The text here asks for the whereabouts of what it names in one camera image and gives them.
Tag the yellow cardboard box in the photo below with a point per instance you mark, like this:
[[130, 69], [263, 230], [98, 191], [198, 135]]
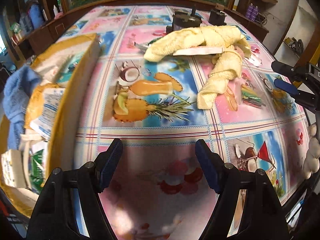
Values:
[[75, 85]]

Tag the grey thermos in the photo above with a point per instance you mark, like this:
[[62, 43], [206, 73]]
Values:
[[26, 21]]

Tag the purple spray bottle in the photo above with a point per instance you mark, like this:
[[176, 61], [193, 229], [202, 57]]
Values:
[[249, 11], [255, 12]]

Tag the small silver packet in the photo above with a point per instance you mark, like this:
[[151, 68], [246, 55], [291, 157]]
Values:
[[141, 46]]

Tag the white green granule packet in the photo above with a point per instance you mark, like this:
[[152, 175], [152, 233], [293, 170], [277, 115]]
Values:
[[37, 170]]

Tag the white knife-like strip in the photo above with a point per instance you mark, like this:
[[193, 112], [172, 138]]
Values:
[[197, 51]]

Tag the yellow towel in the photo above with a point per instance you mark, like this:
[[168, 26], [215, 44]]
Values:
[[220, 70]]

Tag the fruit printed tablecloth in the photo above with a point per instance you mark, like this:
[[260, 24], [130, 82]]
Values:
[[162, 130]]

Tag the light teal packet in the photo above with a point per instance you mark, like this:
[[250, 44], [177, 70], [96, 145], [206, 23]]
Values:
[[70, 67]]

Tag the blue thermos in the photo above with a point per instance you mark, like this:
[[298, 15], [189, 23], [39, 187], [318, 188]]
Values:
[[35, 16]]

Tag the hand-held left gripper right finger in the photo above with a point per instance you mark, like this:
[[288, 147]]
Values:
[[207, 165]]

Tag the clear bag of coloured sticks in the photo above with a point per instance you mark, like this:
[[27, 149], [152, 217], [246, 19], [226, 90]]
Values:
[[250, 97]]

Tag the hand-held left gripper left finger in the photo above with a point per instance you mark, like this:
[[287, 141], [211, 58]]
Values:
[[112, 162]]

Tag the black yellow power tool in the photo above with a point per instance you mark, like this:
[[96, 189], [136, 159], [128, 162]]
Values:
[[295, 45]]

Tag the kraft paper pouch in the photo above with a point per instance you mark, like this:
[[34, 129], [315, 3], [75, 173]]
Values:
[[15, 167]]

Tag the plastic snack packets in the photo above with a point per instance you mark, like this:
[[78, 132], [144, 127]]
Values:
[[48, 112]]

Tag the cream knotted cushion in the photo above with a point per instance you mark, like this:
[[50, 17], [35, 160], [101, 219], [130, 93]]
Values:
[[312, 160]]

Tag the small white bottle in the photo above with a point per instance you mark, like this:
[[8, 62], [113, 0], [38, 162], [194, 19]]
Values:
[[55, 10]]

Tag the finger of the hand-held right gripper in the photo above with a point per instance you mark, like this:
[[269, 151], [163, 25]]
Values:
[[282, 67], [285, 86]]

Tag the blue towel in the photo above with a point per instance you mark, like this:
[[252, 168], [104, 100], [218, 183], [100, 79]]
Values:
[[20, 90]]

